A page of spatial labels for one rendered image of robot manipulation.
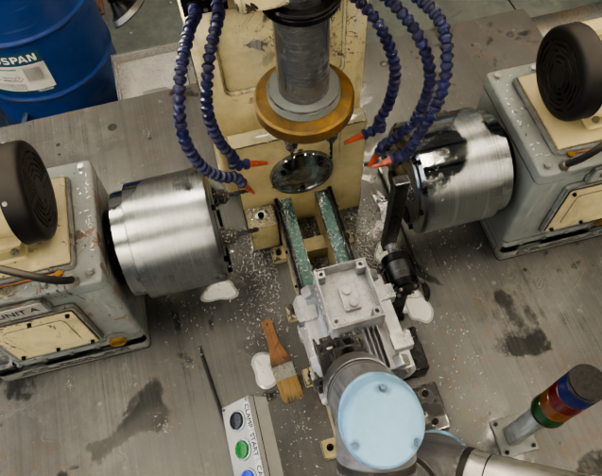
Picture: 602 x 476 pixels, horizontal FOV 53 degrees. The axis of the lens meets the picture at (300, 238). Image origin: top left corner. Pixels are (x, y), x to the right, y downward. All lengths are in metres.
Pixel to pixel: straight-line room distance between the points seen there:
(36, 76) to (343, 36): 1.62
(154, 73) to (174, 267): 1.45
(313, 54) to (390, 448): 0.59
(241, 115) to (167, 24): 2.00
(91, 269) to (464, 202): 0.75
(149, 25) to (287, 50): 2.41
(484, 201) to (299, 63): 0.53
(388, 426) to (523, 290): 0.94
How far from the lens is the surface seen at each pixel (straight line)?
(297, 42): 0.95
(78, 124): 1.89
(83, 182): 1.29
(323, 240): 1.48
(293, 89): 1.03
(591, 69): 1.22
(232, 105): 1.35
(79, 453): 1.46
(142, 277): 1.22
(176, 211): 1.19
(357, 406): 0.65
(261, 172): 1.36
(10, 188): 1.08
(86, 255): 1.20
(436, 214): 1.28
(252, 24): 1.22
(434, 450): 0.83
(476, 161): 1.27
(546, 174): 1.28
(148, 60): 2.61
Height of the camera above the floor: 2.15
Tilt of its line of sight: 61 degrees down
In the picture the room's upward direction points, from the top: 4 degrees counter-clockwise
